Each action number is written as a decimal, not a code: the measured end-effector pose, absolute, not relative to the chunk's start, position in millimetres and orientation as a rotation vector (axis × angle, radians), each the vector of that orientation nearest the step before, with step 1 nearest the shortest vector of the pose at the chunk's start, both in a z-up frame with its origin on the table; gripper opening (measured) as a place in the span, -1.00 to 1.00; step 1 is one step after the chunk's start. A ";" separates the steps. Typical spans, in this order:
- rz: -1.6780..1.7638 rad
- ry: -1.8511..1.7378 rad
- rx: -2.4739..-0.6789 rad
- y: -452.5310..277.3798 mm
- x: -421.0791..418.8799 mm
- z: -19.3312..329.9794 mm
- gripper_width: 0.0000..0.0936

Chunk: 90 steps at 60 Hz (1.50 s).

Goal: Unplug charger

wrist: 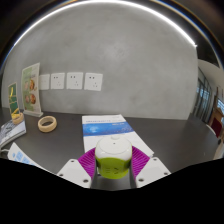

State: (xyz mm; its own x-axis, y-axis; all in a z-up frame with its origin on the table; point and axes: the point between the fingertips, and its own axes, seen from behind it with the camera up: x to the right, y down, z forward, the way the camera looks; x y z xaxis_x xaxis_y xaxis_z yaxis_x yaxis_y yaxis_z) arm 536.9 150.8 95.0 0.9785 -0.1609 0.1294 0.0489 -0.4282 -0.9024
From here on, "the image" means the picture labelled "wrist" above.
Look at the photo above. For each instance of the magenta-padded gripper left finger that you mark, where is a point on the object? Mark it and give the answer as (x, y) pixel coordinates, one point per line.
(75, 171)

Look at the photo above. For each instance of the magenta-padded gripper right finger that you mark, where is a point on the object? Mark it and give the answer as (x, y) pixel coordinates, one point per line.
(151, 170)

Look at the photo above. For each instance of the green and white charger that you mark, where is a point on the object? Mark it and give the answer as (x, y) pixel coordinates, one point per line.
(113, 155)

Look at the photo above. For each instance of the blue and white booklet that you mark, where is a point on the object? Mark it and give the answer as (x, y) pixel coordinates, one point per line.
(105, 127)

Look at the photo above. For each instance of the white power strip, blue sockets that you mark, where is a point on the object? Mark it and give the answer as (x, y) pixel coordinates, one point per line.
(21, 155)

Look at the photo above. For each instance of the grey printed magazine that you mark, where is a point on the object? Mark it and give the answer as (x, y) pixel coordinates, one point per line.
(11, 131)

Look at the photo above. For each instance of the black-framed glass partition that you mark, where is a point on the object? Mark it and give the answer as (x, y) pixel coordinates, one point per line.
(206, 96)

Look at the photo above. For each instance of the green menu sign stand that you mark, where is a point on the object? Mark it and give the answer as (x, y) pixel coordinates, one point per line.
(30, 90)

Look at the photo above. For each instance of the curved white light strip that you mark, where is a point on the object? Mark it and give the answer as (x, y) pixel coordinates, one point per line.
(160, 15)

